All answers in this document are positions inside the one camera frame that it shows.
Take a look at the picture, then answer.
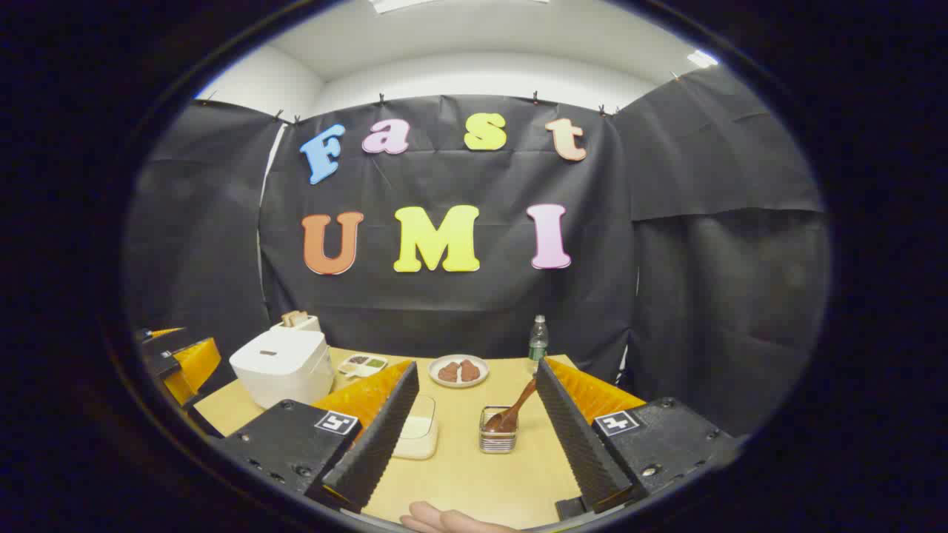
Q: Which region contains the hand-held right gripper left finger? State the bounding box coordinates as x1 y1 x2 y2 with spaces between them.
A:
211 360 420 514

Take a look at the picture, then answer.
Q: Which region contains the clear container of rice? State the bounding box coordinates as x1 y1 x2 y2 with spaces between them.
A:
391 395 439 461

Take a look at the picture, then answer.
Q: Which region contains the white round plate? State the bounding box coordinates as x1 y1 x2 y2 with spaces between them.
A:
428 354 490 389

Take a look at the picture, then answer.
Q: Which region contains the metal wire chopstick holder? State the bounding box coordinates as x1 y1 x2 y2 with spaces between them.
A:
478 405 519 455

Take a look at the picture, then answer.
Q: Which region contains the white rice cooker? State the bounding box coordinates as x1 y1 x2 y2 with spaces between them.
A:
229 329 336 410

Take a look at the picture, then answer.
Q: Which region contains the clear plastic water bottle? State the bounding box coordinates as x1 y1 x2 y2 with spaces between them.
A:
528 315 550 375

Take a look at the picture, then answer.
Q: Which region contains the large ceiling light panel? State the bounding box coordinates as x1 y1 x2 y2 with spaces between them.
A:
369 0 553 14

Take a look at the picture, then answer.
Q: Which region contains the white divided condiment dish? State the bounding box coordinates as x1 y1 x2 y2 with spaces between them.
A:
338 354 388 378

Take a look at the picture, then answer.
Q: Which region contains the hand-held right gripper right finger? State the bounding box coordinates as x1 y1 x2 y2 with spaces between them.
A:
535 358 741 520

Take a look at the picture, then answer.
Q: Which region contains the brown wooden spoon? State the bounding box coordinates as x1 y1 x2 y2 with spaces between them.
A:
485 378 538 434

